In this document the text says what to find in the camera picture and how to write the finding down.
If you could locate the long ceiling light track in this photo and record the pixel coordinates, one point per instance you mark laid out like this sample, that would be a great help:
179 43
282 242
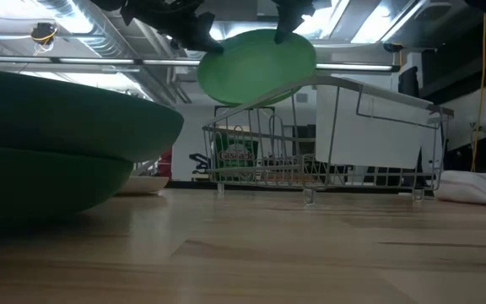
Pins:
352 66

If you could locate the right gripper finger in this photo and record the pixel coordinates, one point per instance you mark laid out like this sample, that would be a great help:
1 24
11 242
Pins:
287 17

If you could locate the black upright post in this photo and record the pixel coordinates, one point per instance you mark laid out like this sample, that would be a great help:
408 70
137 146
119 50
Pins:
407 82

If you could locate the white plastic utensil caddy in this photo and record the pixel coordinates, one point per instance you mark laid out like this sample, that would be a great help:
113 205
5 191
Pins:
369 135

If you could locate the black table edge rail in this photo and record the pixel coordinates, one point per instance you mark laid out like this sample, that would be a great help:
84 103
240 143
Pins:
184 185

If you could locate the white folded towel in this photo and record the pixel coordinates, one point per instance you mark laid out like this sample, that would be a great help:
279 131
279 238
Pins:
475 188

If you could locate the white ceramic plate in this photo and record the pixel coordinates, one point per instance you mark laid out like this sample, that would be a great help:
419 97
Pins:
142 185

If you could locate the dark green plastic plate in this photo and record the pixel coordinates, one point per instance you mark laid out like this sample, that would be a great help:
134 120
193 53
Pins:
36 186

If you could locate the light green plastic plate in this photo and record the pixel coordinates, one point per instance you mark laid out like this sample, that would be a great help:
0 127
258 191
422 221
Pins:
247 67

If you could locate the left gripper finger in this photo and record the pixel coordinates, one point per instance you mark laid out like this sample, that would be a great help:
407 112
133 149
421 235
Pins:
203 45
207 23

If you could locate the green Cascade detergent pouch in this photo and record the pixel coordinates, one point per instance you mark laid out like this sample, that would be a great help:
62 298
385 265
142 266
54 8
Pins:
236 150

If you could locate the red container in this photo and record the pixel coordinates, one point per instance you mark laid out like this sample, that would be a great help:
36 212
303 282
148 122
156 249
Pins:
166 166

